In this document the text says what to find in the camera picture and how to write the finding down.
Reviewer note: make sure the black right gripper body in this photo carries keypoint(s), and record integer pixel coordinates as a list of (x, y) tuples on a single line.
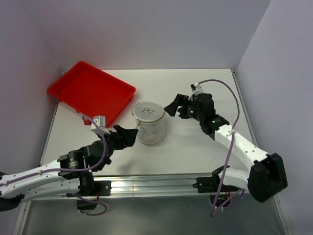
[(190, 111)]

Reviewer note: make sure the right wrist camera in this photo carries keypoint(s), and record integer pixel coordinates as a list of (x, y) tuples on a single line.
[(196, 89)]

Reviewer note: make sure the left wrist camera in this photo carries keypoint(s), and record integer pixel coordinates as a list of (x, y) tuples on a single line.
[(100, 127)]

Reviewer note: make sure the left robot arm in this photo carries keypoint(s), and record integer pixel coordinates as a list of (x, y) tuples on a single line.
[(71, 173)]

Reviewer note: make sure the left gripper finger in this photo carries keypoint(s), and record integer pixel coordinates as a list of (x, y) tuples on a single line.
[(125, 132), (122, 142)]

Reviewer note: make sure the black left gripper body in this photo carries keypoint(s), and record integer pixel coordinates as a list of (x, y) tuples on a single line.
[(111, 150)]

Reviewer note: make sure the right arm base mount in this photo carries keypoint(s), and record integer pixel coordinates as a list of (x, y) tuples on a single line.
[(210, 184)]

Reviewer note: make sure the aluminium mounting rail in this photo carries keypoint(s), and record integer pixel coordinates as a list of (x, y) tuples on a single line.
[(139, 186)]

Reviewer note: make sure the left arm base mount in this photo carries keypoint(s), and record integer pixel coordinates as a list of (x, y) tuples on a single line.
[(97, 187)]

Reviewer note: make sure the white mesh laundry bag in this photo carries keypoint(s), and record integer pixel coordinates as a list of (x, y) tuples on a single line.
[(150, 122)]

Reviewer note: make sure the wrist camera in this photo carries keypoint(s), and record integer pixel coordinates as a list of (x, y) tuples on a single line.
[(100, 127), (196, 89)]

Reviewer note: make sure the red plastic tray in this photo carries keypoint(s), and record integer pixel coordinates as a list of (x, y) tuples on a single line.
[(93, 92)]

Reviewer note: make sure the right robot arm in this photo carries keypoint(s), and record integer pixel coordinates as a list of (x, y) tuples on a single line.
[(265, 174)]

